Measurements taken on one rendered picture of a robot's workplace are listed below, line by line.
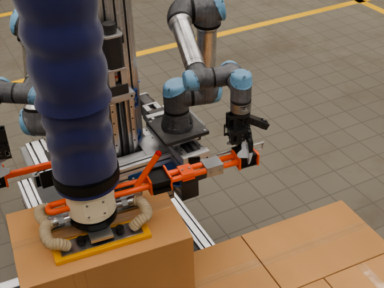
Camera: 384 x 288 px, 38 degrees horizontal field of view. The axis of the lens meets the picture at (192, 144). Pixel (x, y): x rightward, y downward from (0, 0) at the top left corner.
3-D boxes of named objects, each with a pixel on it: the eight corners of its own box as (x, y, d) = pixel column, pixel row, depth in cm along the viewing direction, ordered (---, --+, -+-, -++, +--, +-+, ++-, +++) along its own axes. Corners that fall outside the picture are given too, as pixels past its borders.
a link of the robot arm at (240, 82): (248, 65, 200) (255, 76, 193) (247, 92, 206) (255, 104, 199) (226, 68, 198) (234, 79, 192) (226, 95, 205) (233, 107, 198)
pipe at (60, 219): (53, 255, 189) (50, 243, 186) (40, 210, 208) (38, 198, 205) (150, 227, 199) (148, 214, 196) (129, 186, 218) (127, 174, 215)
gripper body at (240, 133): (223, 136, 212) (223, 109, 206) (243, 131, 215) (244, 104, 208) (232, 147, 206) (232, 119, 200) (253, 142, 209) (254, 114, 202)
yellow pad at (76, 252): (56, 267, 189) (54, 256, 187) (51, 247, 197) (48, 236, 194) (152, 238, 199) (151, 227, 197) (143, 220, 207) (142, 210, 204)
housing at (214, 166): (207, 179, 210) (207, 169, 207) (200, 168, 215) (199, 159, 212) (224, 174, 212) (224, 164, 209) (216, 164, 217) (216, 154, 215)
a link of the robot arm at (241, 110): (245, 94, 206) (255, 103, 199) (245, 104, 208) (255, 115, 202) (226, 98, 203) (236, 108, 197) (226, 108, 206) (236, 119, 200)
